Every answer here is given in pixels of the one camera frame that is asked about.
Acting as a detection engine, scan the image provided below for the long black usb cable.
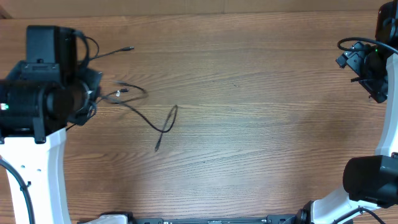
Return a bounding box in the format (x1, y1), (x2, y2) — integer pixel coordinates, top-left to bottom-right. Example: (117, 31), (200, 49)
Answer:
(83, 36), (135, 62)

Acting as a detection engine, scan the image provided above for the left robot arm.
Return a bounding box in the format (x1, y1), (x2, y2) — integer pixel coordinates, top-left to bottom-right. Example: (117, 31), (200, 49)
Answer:
(1, 26), (102, 223)

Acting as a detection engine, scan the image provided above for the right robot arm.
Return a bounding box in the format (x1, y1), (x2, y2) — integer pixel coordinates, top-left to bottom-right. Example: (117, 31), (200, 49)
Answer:
(284, 0), (397, 223)

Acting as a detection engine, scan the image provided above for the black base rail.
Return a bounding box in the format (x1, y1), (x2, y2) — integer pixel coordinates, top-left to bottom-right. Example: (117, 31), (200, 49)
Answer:
(77, 212), (354, 224)

